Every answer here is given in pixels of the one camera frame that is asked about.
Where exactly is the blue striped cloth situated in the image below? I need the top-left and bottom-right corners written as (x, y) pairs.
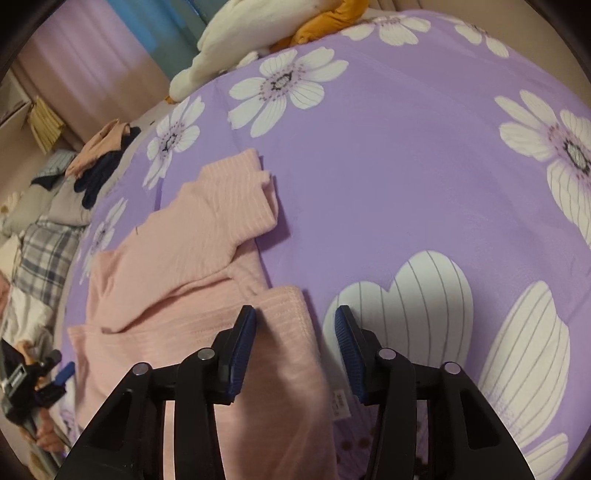
top-left (32, 150), bottom-right (77, 188)

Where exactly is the orange plush toy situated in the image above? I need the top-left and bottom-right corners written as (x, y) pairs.
top-left (272, 0), bottom-right (370, 49)

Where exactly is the person's left hand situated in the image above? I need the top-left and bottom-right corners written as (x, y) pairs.
top-left (34, 408), bottom-right (70, 453)

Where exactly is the pink ribbed sweater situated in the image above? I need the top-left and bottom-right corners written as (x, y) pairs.
top-left (68, 148), bottom-right (342, 480)

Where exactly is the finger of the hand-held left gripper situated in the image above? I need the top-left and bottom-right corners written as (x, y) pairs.
top-left (51, 361), bottom-right (75, 386)

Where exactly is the white cabinet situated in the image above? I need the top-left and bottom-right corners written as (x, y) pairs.
top-left (0, 74), bottom-right (33, 134)

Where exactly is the navy garment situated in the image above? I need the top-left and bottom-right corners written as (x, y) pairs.
top-left (76, 124), bottom-right (141, 208)

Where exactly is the white garment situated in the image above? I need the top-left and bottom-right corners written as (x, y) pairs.
top-left (0, 286), bottom-right (56, 352)

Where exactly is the white plush toy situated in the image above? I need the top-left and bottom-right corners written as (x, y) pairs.
top-left (167, 0), bottom-right (347, 103)

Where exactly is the purple floral bedsheet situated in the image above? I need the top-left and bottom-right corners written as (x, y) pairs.
top-left (60, 9), bottom-right (591, 480)

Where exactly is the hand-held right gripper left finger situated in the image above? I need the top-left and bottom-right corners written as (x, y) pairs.
top-left (58, 305), bottom-right (257, 480)

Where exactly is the pink curtain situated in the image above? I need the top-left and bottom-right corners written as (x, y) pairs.
top-left (14, 0), bottom-right (171, 144)

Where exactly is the blue curtain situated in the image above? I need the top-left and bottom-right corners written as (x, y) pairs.
top-left (99, 0), bottom-right (227, 61)

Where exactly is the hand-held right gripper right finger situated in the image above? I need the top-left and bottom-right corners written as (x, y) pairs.
top-left (334, 305), bottom-right (539, 480)

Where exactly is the grey garment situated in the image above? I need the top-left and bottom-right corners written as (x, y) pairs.
top-left (2, 178), bottom-right (98, 236)

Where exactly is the peach garment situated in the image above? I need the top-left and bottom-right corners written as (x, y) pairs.
top-left (67, 119), bottom-right (130, 178)

